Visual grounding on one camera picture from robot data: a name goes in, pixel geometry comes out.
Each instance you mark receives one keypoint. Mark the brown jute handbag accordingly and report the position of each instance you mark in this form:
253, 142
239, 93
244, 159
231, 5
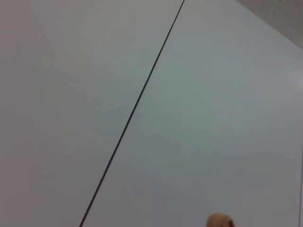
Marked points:
220, 221

